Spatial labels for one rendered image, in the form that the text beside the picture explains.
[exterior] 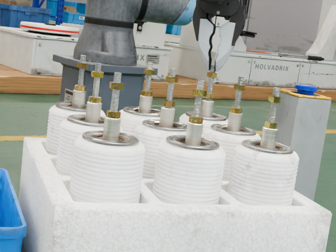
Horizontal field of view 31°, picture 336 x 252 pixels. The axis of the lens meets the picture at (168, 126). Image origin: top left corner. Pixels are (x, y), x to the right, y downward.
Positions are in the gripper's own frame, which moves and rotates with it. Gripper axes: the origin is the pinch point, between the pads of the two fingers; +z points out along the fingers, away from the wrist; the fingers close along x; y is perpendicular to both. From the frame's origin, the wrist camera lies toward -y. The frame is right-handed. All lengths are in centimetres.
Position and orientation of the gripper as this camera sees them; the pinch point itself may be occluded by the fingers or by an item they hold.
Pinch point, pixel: (212, 63)
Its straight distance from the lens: 108.5
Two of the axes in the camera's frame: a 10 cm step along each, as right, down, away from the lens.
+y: 3.4, -1.2, 9.3
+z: -1.3, 9.8, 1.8
